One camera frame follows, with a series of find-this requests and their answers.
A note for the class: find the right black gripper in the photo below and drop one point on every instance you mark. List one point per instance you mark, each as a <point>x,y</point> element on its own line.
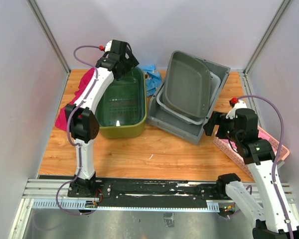
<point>218,118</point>

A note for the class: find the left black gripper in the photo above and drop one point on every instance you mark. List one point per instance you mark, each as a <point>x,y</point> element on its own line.
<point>131,61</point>

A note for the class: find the clear teal plastic tub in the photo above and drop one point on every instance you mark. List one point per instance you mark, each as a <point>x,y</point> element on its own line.
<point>123,102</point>

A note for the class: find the dark grey plastic tub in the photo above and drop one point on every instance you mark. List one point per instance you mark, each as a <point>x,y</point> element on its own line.
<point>187,86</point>

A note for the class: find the olive green slotted basket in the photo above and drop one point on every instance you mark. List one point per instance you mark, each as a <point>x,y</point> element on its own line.
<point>127,131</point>

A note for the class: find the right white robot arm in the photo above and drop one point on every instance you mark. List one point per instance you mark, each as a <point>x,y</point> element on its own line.
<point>272,218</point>

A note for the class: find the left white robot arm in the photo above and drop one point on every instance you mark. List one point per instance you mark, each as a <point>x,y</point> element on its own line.
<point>82,125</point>

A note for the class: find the large grey storage bin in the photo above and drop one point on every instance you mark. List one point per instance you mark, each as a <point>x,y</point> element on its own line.
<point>165,121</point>

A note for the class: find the blue printed cloth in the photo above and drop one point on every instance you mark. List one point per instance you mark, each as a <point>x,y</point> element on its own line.
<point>153,79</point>

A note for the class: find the light grey perforated basket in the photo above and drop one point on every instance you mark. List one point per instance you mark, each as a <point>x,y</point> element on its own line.
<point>214,86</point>

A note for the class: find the pink folded cloth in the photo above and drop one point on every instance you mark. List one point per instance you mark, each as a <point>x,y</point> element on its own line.
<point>261,135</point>

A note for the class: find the pink plastic basket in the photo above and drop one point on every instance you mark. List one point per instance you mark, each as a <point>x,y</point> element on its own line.
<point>238,160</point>

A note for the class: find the magenta cloth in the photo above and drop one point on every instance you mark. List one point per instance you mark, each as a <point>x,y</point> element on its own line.
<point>76,84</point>

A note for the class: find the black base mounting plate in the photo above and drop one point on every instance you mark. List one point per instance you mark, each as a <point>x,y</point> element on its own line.
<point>147,191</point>

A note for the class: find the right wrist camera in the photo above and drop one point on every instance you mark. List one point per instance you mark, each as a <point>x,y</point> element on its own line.
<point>236,104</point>

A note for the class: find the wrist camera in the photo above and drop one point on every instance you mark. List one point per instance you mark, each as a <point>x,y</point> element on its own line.
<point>106,47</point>
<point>236,104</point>

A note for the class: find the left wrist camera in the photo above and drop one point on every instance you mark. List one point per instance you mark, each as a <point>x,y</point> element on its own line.
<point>106,47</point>

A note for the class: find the slotted cable duct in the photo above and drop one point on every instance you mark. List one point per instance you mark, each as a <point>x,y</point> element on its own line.
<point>119,205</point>

